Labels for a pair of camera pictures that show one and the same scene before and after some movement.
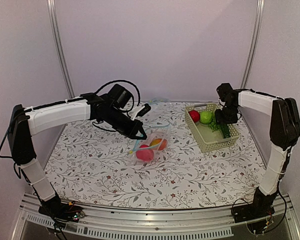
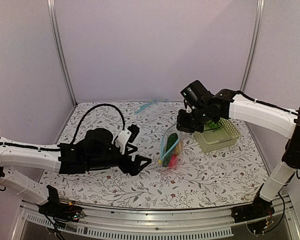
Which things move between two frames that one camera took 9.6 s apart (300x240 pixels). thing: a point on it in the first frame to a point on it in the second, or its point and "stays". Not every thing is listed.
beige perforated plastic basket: x=202 y=133 stays
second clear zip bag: x=158 y=101 stays
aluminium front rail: x=188 y=224 stays
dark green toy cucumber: x=225 y=130 to x=172 y=139
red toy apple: x=144 y=153 to x=173 y=161
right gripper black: x=219 y=119 to x=181 y=125
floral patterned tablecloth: x=89 y=165 stays
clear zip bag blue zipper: x=145 y=150 to x=171 y=148
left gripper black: x=131 y=132 to x=134 y=169
